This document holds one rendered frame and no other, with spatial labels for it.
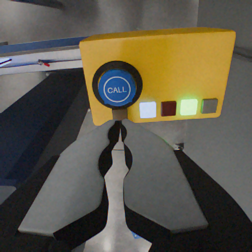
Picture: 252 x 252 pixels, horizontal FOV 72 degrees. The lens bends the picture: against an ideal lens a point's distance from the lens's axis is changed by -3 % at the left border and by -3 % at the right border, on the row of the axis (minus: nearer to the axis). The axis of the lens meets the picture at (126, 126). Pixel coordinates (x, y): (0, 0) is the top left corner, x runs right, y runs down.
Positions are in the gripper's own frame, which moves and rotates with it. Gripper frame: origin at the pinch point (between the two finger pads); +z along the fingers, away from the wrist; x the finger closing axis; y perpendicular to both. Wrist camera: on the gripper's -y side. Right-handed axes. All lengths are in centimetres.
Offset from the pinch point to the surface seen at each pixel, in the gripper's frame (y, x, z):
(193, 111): 3.6, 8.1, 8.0
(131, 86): 0.1, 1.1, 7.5
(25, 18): -12, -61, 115
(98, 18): -8, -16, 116
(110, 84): -0.2, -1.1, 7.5
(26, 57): -0.4, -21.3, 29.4
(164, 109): 3.2, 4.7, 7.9
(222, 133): 45, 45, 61
